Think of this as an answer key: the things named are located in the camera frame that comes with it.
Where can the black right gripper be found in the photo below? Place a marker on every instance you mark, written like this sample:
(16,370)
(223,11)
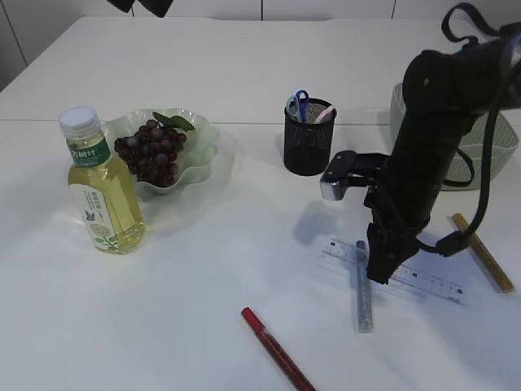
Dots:
(401,196)

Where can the clear plastic ruler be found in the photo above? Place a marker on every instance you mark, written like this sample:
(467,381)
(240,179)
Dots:
(406,275)

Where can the pink scissors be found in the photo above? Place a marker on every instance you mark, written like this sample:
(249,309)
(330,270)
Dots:
(326,115)

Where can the blue scissors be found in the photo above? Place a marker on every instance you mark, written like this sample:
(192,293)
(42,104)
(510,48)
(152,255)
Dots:
(297,105)

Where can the purple artificial grape bunch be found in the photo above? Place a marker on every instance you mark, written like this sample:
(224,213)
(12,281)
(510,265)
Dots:
(151,153)

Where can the yellow tea bottle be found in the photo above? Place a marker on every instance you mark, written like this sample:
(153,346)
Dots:
(101,184)

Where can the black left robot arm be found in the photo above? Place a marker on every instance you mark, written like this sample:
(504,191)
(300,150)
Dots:
(158,8)

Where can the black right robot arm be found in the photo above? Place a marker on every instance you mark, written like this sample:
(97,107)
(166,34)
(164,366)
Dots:
(444,96)

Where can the silver glitter pen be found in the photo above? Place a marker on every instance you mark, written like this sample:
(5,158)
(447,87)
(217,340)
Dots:
(365,319)

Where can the gold glitter pen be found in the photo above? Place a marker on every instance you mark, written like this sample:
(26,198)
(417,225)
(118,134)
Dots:
(496,275)

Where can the black mesh pen holder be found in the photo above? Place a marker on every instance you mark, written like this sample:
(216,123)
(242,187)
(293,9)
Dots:
(307,146)

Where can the red glitter pen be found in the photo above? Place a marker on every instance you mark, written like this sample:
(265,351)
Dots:
(277,352)

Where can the green wavy glass plate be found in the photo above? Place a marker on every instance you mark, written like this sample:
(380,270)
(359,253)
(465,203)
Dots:
(195,159)

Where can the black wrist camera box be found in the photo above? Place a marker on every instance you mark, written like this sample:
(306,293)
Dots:
(350,169)

